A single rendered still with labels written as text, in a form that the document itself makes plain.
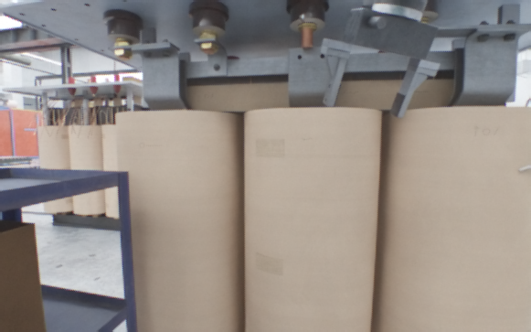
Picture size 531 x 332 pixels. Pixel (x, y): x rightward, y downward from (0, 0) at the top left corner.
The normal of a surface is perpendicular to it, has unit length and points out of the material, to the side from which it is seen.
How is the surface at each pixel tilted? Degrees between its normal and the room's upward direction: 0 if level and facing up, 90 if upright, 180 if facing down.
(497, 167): 90
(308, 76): 90
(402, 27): 114
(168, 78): 90
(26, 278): 90
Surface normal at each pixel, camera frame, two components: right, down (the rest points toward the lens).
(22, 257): 0.98, 0.02
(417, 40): 0.10, 0.48
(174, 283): -0.18, 0.09
